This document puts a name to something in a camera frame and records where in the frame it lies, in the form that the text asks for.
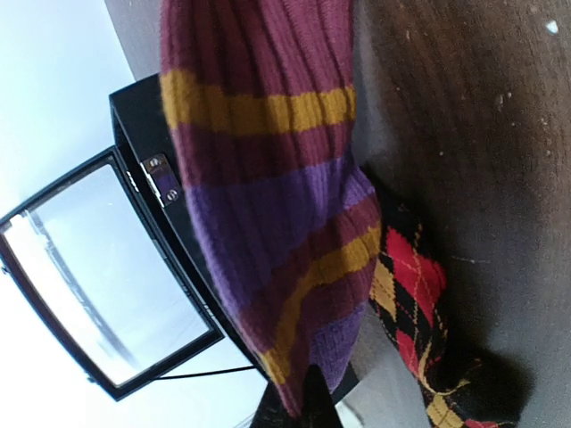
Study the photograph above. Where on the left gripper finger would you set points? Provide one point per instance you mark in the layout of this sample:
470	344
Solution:
318	409

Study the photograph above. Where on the black display box with lid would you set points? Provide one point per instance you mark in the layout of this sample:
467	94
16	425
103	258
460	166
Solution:
107	258

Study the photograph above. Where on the black red orange argyle sock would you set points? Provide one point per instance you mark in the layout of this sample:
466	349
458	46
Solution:
460	385

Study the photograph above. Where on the maroon purple striped sock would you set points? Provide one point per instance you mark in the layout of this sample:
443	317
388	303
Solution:
260	102

